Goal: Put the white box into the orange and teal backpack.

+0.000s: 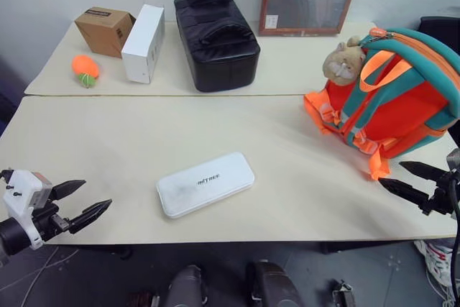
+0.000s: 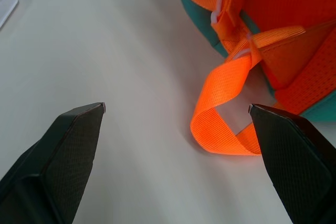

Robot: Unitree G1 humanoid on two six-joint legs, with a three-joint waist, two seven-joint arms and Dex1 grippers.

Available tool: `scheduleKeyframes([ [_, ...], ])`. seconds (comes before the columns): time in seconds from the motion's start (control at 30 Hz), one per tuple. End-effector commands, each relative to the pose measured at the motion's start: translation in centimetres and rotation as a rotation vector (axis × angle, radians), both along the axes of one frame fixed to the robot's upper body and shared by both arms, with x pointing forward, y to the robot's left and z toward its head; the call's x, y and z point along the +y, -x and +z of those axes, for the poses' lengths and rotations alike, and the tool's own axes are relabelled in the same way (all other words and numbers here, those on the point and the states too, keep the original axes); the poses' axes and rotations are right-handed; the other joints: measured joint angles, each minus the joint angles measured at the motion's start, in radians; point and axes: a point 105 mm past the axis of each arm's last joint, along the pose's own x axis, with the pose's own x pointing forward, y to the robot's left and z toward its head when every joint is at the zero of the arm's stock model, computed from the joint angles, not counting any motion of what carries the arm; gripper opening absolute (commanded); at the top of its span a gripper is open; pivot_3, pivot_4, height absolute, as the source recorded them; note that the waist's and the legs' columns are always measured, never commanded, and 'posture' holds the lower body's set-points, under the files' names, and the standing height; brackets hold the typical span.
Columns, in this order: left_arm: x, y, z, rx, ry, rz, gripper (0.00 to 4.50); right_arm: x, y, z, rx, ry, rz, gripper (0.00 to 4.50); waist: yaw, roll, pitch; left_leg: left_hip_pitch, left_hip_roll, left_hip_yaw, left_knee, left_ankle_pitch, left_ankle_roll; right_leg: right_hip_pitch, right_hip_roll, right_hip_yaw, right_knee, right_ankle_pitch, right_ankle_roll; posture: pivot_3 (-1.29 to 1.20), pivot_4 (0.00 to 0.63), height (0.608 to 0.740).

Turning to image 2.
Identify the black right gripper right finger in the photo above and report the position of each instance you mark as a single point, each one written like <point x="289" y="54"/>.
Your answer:
<point x="294" y="161"/>

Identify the orange and teal backpack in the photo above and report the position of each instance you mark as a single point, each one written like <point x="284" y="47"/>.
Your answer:
<point x="286" y="11"/>

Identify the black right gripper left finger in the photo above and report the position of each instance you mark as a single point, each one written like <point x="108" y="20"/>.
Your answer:
<point x="63" y="161"/>

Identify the clear plastic bag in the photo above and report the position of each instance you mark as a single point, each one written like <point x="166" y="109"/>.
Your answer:
<point x="5" y="3"/>

